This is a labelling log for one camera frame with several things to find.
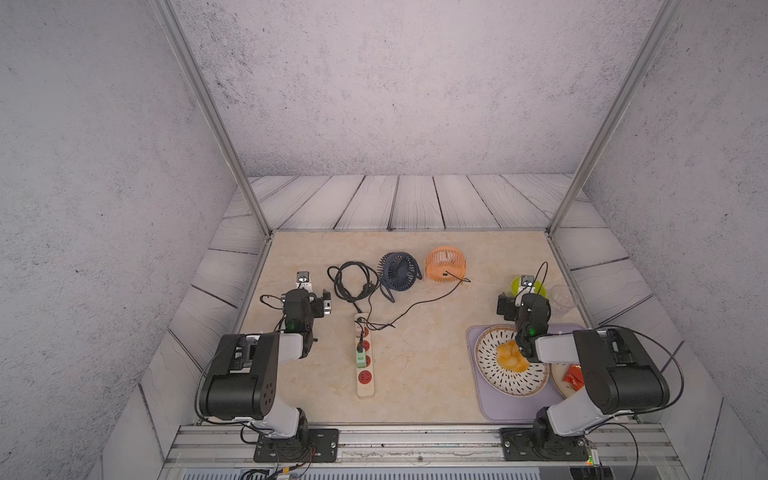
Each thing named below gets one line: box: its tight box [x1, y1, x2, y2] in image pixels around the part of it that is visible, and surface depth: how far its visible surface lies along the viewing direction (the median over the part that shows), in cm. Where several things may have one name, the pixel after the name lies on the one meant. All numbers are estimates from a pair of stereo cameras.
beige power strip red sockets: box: [354, 313, 375, 398], surface depth 84 cm
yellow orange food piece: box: [497, 340, 531, 373], surface depth 86 cm
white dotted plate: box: [474, 325, 550, 397], surface depth 86 cm
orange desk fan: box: [424, 246, 467, 285], surface depth 101 cm
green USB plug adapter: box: [356, 348, 367, 368], surface depth 82 cm
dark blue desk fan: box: [377, 251, 423, 303], surface depth 101 cm
